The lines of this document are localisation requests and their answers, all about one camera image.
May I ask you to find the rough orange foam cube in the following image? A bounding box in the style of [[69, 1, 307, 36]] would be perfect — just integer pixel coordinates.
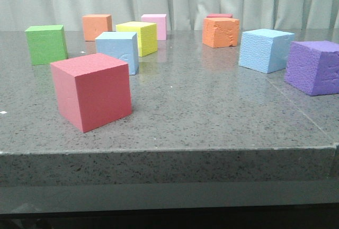
[[202, 17, 239, 48]]

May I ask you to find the yellow foam cube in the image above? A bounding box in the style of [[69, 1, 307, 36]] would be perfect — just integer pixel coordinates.
[[115, 21, 158, 57]]

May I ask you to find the pink foam cube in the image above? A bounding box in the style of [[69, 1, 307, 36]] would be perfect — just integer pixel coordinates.
[[141, 14, 167, 41]]

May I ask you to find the rough light blue foam cube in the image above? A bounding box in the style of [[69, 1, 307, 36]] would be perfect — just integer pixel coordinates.
[[238, 29, 295, 74]]

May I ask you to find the smooth orange foam cube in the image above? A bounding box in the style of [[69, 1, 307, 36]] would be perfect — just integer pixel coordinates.
[[82, 14, 113, 41]]

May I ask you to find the purple foam cube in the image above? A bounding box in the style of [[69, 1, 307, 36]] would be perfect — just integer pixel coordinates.
[[284, 41, 338, 96]]

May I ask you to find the far red foam cube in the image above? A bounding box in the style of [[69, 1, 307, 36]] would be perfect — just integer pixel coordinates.
[[207, 13, 233, 18]]

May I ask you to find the smooth light blue foam cube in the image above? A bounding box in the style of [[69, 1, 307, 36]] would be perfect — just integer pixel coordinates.
[[95, 31, 139, 75]]

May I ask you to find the green foam cube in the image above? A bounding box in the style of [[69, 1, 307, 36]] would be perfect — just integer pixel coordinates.
[[25, 25, 68, 65]]

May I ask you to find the large red foam cube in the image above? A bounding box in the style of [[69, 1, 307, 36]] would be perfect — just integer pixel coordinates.
[[50, 53, 132, 133]]

